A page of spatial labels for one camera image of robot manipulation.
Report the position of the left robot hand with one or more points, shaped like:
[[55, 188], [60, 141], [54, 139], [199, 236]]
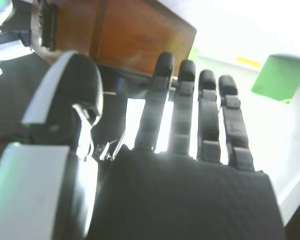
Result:
[[185, 200]]

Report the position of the brown wooden box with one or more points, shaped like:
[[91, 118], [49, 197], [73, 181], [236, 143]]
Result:
[[137, 35]]

